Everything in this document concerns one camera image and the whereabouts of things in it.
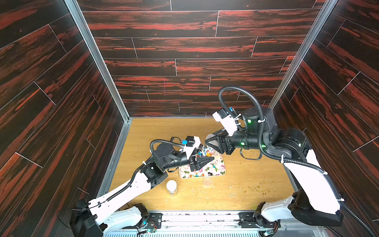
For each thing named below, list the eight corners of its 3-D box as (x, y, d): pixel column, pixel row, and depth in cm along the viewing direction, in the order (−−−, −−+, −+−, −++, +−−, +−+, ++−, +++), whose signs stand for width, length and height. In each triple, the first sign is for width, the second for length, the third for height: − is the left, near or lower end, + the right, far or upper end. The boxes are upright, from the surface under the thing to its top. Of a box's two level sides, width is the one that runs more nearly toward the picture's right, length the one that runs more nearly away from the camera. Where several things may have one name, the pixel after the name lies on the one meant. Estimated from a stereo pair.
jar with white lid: (168, 196, 84) (165, 189, 74) (169, 187, 87) (166, 179, 78) (177, 196, 84) (176, 189, 74) (178, 187, 87) (176, 179, 78)
